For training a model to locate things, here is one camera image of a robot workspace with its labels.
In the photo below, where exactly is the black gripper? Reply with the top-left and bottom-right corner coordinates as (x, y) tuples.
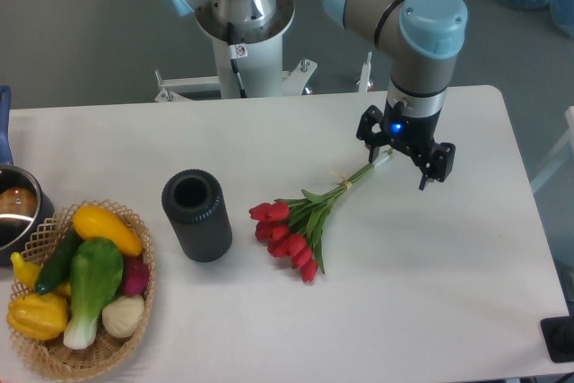
(356, 91), (456, 191)

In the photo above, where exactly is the red tulip bouquet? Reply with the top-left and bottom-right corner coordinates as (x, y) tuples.
(248, 149), (394, 284)

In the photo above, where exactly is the dark grey ribbed vase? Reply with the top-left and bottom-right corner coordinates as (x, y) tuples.
(161, 169), (232, 263)

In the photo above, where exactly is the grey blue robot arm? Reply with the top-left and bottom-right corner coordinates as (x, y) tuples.
(161, 0), (467, 183)

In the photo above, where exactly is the black device at edge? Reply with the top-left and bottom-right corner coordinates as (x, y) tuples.
(540, 316), (574, 363)

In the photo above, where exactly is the purple red radish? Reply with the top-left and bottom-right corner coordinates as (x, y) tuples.
(120, 257), (150, 296)

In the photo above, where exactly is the yellow squash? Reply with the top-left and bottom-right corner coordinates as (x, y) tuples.
(72, 205), (144, 257)

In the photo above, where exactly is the green bok choy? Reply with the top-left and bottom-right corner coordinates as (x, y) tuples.
(63, 238), (124, 350)

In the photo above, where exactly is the white garlic bulb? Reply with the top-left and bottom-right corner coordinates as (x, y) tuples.
(102, 295), (144, 338)

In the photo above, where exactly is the woven wicker basket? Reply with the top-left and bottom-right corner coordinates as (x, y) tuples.
(4, 199), (155, 382)

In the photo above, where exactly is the green cucumber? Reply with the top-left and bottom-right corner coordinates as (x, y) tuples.
(34, 228), (83, 295)

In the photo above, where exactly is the small yellow gourd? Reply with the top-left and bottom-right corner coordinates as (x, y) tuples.
(10, 252), (71, 299)

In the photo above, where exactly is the yellow bell pepper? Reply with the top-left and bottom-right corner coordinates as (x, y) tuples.
(6, 293), (68, 341)

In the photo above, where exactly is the white frame at right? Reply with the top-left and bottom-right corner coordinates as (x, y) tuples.
(530, 106), (573, 194)

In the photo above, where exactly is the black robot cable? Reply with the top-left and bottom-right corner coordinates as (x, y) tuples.
(225, 22), (248, 100)

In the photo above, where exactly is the steel pot blue handle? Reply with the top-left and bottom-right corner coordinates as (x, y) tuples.
(1, 86), (54, 267)

